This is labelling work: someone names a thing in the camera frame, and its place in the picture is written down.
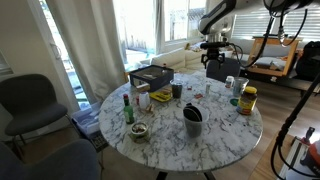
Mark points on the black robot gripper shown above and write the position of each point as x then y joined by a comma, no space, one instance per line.
213,53

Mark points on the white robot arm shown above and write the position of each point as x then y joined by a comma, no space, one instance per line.
275,8

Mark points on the clear cup dark liquid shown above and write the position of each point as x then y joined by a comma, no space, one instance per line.
176,85

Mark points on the clear measuring cup black scoop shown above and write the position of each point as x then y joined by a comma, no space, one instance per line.
195,117

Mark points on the blue chair behind table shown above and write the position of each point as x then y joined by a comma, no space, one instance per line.
230,67

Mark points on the white pill bottle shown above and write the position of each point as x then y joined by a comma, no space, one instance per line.
229,82

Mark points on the cream sofa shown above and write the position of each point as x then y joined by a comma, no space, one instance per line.
180,60

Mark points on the small glass vial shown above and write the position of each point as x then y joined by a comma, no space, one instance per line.
208,87

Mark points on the small red packet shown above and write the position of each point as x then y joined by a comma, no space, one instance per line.
198,96

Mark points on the green round lid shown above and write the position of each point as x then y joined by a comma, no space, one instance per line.
234,101

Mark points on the amber vitamin bottle yellow lid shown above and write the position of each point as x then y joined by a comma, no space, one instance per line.
246,102

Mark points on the navy blue open box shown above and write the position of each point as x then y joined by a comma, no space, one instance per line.
153,75

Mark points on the yellow plate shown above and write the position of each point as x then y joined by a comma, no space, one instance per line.
160,96

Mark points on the white small jar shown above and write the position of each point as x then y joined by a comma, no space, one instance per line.
144,100

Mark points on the black backpack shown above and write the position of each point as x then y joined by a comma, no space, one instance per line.
308,65

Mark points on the green glass bottle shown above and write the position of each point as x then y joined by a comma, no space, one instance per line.
128,110

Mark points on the round tin with snacks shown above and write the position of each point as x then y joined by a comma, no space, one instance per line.
139,132

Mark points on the beige curtain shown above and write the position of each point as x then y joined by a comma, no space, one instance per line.
89,31

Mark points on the clear plastic storage bin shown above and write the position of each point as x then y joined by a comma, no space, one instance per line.
87,120

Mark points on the blue chair foreground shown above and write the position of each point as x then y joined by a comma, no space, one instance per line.
74,161

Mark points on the grey chair left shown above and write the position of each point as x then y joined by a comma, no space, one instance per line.
32,102

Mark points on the wooden frame shelf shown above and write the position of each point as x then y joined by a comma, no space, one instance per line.
275,59

